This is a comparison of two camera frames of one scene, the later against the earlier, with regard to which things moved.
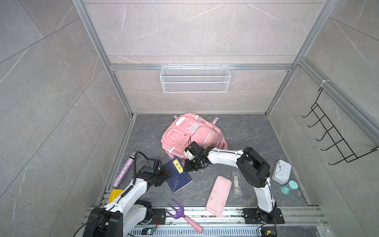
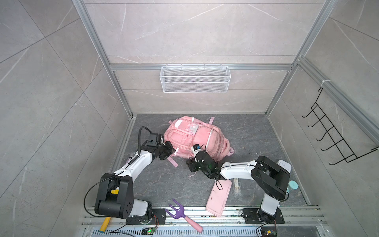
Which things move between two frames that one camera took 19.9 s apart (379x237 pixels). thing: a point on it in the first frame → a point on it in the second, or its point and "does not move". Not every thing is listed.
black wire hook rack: (348, 154) does not move
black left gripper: (167, 175) → (170, 150)
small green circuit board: (148, 230) does not move
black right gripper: (189, 167) → (192, 165)
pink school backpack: (189, 128) does not move
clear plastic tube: (236, 182) does not move
